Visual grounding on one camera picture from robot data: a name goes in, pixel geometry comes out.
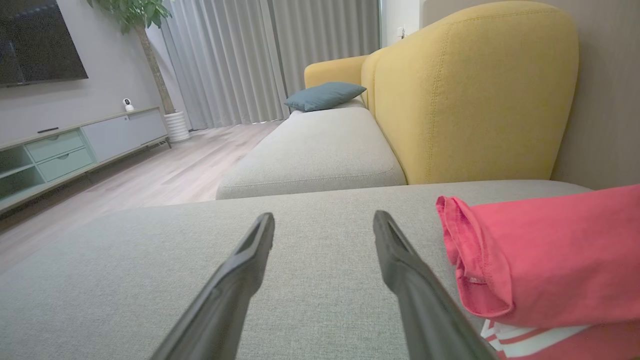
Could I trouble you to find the black flat screen television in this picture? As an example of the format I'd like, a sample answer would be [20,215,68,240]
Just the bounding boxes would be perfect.
[0,0,89,88]

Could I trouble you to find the small yellow sofa back cushion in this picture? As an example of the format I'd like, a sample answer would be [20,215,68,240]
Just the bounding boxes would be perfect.
[304,55,371,108]

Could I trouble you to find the green indoor tree plant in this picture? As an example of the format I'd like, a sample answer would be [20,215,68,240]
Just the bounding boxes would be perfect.
[87,0,176,116]

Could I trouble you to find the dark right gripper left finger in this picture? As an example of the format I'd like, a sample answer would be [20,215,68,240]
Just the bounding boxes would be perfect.
[150,212,276,360]

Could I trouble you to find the blue throw pillow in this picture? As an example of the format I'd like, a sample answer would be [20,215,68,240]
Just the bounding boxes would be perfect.
[284,81,367,113]

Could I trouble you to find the grey green tv cabinet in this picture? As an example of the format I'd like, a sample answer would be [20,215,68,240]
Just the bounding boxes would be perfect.
[0,106,171,216]

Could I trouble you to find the light sheer curtain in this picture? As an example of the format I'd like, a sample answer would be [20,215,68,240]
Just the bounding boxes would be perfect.
[150,0,291,131]

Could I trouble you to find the white ribbed plant pot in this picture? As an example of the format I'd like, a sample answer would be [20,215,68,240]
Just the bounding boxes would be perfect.
[163,110,191,143]

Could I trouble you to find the red jersey with white sleeve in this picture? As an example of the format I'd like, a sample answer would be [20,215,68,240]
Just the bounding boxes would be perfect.
[436,184,640,329]

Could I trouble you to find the red shorts with white trim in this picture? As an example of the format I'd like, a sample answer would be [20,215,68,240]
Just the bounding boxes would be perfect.
[480,319,640,360]

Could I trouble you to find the big yellow sofa back cushion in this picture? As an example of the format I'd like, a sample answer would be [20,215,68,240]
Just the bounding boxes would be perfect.
[360,0,580,186]

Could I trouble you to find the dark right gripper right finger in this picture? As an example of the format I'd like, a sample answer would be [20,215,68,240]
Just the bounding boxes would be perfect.
[372,210,499,360]

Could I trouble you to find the narrow grey sofa seat cushion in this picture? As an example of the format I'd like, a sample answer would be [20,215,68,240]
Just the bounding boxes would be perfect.
[216,97,408,201]

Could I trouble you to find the grey pleated curtain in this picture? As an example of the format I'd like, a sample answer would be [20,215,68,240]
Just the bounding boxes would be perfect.
[267,0,382,98]

